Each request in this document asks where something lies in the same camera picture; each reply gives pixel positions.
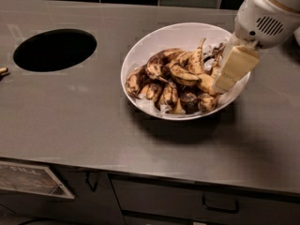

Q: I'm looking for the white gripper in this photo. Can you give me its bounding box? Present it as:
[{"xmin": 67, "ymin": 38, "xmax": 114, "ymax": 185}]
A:
[{"xmin": 212, "ymin": 0, "xmax": 300, "ymax": 94}]

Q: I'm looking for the yellow banana with long stem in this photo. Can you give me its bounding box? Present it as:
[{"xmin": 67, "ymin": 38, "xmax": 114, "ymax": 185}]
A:
[{"xmin": 187, "ymin": 38, "xmax": 218, "ymax": 96}]

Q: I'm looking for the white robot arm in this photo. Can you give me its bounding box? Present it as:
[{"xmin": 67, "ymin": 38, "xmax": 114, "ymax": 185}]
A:
[{"xmin": 213, "ymin": 0, "xmax": 300, "ymax": 94}]

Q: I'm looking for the spotted banana centre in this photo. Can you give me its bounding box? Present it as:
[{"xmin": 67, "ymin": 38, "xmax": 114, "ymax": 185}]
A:
[{"xmin": 167, "ymin": 62, "xmax": 201, "ymax": 86}]

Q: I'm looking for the white bowl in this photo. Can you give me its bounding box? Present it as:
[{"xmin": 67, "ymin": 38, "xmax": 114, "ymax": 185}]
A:
[{"xmin": 121, "ymin": 22, "xmax": 250, "ymax": 121}]

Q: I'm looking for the spotted banana lower right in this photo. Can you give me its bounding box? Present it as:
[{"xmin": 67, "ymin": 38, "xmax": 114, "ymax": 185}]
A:
[{"xmin": 198, "ymin": 94, "xmax": 218, "ymax": 113}]

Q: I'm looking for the dark round banana end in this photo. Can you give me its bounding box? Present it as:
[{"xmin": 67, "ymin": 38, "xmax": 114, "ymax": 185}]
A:
[{"xmin": 180, "ymin": 92, "xmax": 199, "ymax": 114}]

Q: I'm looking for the spotted banana lower middle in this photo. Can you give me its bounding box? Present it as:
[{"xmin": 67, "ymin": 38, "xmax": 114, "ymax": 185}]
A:
[{"xmin": 157, "ymin": 82, "xmax": 178, "ymax": 108}]

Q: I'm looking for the dark spotted banana top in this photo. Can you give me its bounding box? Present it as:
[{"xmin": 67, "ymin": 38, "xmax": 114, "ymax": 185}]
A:
[{"xmin": 145, "ymin": 48, "xmax": 184, "ymax": 82}]

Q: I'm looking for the spotted banana far left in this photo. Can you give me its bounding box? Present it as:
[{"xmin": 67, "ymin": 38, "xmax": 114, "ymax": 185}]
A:
[{"xmin": 125, "ymin": 65, "xmax": 148, "ymax": 98}]

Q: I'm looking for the grey cabinet drawer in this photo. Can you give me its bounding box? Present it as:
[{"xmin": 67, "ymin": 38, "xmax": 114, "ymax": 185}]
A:
[{"xmin": 111, "ymin": 175, "xmax": 300, "ymax": 225}]

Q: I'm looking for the round black counter hole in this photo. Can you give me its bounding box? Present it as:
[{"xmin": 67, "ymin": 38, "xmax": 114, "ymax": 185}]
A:
[{"xmin": 13, "ymin": 29, "xmax": 98, "ymax": 72}]

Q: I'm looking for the brass object at left edge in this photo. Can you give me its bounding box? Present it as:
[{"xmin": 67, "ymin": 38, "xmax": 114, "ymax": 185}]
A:
[{"xmin": 0, "ymin": 67, "xmax": 8, "ymax": 77}]

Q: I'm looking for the black drawer handle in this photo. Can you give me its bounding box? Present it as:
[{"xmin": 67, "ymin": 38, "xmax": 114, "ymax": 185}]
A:
[{"xmin": 202, "ymin": 195, "xmax": 240, "ymax": 214}]

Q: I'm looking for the black cabinet door handle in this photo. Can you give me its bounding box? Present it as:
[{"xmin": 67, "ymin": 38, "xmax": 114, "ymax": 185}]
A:
[{"xmin": 84, "ymin": 172, "xmax": 98, "ymax": 192}]

